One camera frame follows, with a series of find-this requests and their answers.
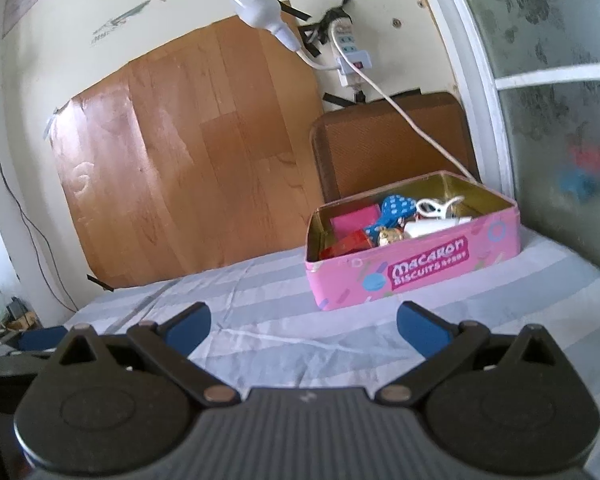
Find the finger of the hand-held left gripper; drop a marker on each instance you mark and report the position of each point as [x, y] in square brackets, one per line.
[42, 339]

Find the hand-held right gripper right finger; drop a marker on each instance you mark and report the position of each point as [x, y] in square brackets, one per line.
[422, 327]

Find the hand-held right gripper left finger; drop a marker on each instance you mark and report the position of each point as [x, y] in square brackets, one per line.
[190, 330]

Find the pink biscuit tin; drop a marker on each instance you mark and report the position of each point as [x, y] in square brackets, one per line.
[415, 270]

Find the small gold ornament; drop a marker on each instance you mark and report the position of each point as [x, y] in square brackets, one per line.
[390, 237]

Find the orange red small box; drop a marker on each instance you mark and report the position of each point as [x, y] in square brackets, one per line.
[350, 245]

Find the blue polka dot bow headband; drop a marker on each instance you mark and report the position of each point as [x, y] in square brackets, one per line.
[395, 212]

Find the white plastic clip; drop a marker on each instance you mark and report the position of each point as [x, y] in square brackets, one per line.
[437, 207]

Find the striped grey bed sheet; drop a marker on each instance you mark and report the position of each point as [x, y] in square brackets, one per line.
[260, 305]

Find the pink small box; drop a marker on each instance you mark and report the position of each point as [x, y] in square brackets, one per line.
[355, 222]

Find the brown cushion board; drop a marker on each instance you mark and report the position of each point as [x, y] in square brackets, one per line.
[380, 150]

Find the frosted glass window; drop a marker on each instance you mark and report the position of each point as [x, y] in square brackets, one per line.
[555, 110]

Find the white power strip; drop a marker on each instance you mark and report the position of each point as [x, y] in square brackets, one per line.
[352, 50]

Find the black tape cluster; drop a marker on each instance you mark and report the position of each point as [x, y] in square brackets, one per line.
[317, 32]

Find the white gooseneck plug lamp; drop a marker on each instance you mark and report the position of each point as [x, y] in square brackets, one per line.
[260, 7]

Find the wood pattern wall panel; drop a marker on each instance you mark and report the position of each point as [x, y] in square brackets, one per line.
[180, 160]

